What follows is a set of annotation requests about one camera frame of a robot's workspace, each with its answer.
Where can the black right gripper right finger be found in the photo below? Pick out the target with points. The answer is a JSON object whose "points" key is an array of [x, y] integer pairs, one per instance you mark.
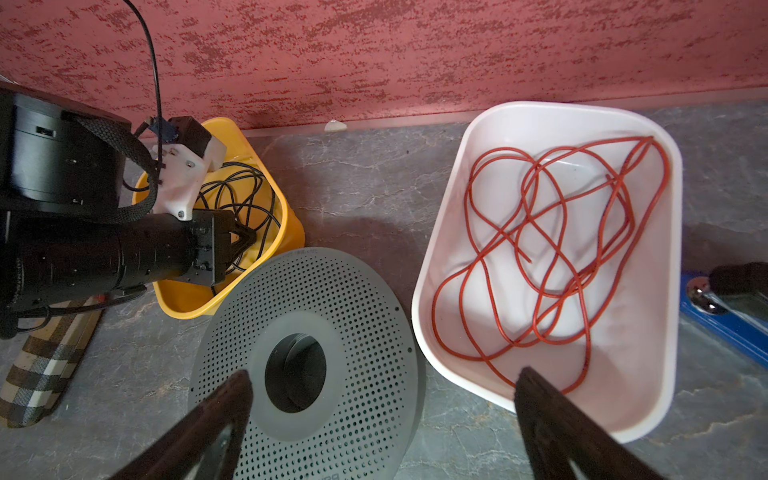
{"points": [[558, 436]]}

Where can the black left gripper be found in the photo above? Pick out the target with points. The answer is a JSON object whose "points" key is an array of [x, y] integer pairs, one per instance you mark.
{"points": [[47, 261]]}

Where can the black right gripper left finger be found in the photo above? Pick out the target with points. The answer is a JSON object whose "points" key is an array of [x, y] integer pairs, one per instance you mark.
{"points": [[206, 443]]}

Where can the grey perforated cable spool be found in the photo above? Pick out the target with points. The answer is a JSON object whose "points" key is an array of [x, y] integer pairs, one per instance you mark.
{"points": [[332, 363]]}

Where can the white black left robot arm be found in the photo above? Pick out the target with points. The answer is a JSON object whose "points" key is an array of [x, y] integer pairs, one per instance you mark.
{"points": [[86, 209]]}

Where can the yellow plastic tub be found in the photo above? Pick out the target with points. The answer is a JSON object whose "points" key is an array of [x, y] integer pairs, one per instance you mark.
{"points": [[185, 301]]}

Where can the white plastic tray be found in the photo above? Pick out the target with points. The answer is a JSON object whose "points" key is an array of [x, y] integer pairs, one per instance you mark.
{"points": [[557, 246]]}

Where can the plaid fabric glasses case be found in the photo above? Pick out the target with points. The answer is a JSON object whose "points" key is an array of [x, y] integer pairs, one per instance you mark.
{"points": [[44, 368]]}

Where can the blue stapler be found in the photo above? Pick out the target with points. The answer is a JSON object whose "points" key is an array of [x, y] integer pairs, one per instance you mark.
{"points": [[730, 302]]}

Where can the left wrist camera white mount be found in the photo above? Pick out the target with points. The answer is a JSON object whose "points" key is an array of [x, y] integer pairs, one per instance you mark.
{"points": [[190, 152]]}

